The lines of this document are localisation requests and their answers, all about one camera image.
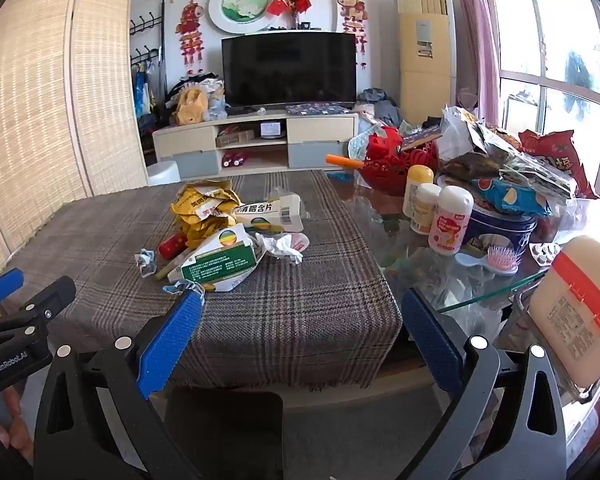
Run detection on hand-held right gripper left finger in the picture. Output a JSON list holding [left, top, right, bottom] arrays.
[[32, 287, 216, 480]]

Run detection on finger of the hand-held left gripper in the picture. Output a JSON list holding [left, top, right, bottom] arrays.
[[0, 276, 77, 350], [0, 267, 25, 307]]

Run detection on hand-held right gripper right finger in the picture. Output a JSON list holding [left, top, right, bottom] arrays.
[[402, 287, 566, 480]]

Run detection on silver foil sachet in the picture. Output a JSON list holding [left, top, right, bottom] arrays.
[[255, 232, 311, 266]]

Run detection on person's left hand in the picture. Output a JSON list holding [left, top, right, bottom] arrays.
[[0, 388, 34, 463]]

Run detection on crumpled blue white wrapper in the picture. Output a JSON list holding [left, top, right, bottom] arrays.
[[163, 281, 206, 295]]

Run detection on small crumpled paper ball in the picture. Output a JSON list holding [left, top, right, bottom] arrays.
[[134, 249, 158, 278]]

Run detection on green white medicine box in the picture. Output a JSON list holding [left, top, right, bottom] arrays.
[[180, 223, 268, 292]]

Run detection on small red bottle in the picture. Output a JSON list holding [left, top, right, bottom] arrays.
[[158, 232, 188, 259]]

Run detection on pink hairbrush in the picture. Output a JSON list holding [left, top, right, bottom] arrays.
[[455, 244, 521, 276]]

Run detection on white pink-label bottle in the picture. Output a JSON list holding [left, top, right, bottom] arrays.
[[428, 186, 475, 257]]

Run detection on plaid tablecloth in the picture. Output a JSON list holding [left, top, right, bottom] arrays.
[[0, 170, 405, 391]]

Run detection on blue cookie tin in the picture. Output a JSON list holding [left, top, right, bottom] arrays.
[[462, 200, 538, 261]]

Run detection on small white yellow-label bottle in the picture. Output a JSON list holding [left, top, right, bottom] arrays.
[[411, 183, 442, 235]]

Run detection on cream container with red band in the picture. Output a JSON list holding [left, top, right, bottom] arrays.
[[527, 234, 600, 391]]

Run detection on pile of yellow sachets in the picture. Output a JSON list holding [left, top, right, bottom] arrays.
[[170, 180, 241, 248]]

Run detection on pill blister pack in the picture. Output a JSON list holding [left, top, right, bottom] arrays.
[[529, 242, 561, 266]]

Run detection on yellow capped white bottle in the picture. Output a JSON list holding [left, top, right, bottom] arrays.
[[402, 164, 435, 218]]

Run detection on long white medicine box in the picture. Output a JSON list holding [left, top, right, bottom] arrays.
[[235, 194, 306, 233]]

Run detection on white round stool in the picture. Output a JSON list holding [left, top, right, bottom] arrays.
[[147, 161, 182, 188]]

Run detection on blue snack bag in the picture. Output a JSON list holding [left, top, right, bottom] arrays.
[[472, 175, 553, 217]]

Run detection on red openwork basket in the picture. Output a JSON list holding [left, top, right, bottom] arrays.
[[355, 126, 440, 196]]

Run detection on dark brown snack bag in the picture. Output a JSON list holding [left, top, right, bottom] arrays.
[[442, 152, 511, 181]]

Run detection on black white snack bag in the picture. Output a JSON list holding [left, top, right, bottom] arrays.
[[500, 155, 578, 196]]

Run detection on woven folding screen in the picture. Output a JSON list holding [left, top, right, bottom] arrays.
[[0, 0, 149, 273]]

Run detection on dark printed card box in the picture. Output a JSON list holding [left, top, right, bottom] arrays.
[[400, 127, 443, 153]]

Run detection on silver snack bag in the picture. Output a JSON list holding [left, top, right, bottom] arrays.
[[437, 106, 521, 161]]

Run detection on flat cardboard box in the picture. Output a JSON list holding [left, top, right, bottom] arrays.
[[216, 130, 256, 148]]

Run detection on red snack bag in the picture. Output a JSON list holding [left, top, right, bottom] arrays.
[[519, 130, 598, 200]]

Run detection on hanging blue clothes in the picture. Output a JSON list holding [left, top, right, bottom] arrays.
[[132, 62, 157, 117]]

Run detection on yellow plush toy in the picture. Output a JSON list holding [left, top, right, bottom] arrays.
[[171, 86, 212, 126]]

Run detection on beige grey television stand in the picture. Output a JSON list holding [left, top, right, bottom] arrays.
[[152, 110, 360, 173]]

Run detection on grey clothes pile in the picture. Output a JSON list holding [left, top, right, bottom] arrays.
[[356, 87, 403, 131]]

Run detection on dark patterned cloth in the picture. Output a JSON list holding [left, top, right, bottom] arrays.
[[285, 102, 355, 115]]

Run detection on beige standing air conditioner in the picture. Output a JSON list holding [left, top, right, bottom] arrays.
[[394, 0, 458, 126]]

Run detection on black coat rack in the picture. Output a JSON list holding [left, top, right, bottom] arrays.
[[130, 0, 168, 111]]

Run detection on dark hanging garment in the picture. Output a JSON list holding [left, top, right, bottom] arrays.
[[562, 50, 593, 121]]

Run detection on black television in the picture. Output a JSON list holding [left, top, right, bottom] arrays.
[[221, 31, 357, 110]]

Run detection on red fish hanging decoration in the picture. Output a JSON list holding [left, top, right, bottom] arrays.
[[176, 0, 206, 76]]

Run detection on window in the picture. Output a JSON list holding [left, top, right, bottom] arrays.
[[482, 0, 600, 201]]

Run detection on pink curtain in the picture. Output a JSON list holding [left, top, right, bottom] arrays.
[[450, 0, 503, 128]]

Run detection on red animal hanging decoration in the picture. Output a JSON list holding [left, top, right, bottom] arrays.
[[336, 0, 369, 68]]

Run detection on round white wall plaque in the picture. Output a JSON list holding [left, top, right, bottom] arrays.
[[208, 0, 276, 35]]

